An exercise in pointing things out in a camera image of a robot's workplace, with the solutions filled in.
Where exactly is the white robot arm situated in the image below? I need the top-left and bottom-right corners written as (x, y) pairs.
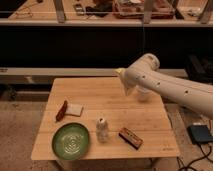
top-left (115, 53), bottom-right (213, 119)

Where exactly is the small clear plastic bottle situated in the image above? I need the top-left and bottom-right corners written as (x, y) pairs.
top-left (96, 118), bottom-right (108, 143)

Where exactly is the white plastic cup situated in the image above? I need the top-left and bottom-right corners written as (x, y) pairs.
top-left (137, 87), bottom-right (151, 102)

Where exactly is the wooden folding table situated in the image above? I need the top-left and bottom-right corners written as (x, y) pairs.
top-left (31, 77), bottom-right (180, 160)

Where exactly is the red tray on shelf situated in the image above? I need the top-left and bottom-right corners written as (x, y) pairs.
top-left (113, 0), bottom-right (175, 19)

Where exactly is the black device on shelf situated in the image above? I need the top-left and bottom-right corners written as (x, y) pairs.
top-left (73, 3), bottom-right (85, 16)

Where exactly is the green ceramic plate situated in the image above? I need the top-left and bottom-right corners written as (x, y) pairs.
top-left (52, 122), bottom-right (90, 161)

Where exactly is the black floor cable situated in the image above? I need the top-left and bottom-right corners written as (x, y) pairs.
top-left (176, 143), bottom-right (213, 171)

